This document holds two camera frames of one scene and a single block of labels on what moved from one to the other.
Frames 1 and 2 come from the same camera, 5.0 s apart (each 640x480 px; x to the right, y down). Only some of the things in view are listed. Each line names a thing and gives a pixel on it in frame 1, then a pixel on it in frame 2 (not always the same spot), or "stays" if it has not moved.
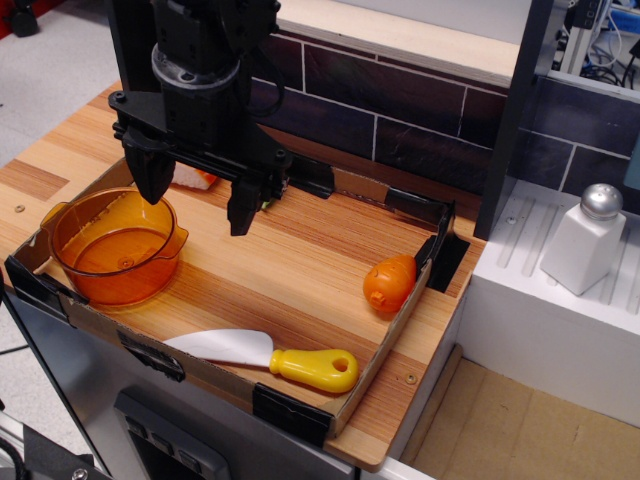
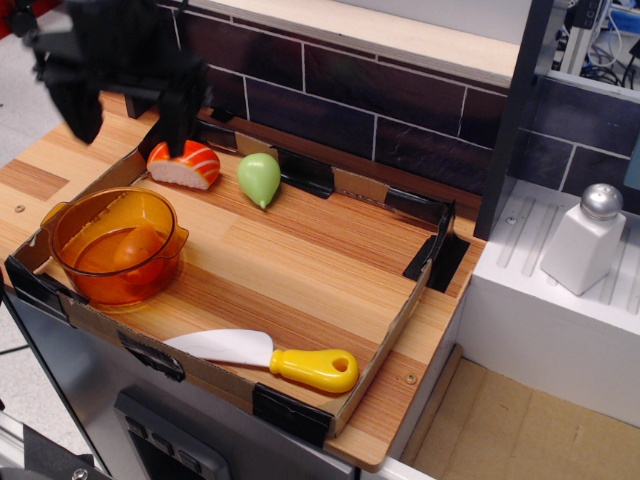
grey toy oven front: x=149 y=419 stays
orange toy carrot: x=389 y=282 → x=136 y=247
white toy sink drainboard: x=522 y=325 stays
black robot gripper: x=199 y=121 → x=120 y=46
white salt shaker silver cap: x=584 y=246 stays
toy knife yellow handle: x=325 y=369 stays
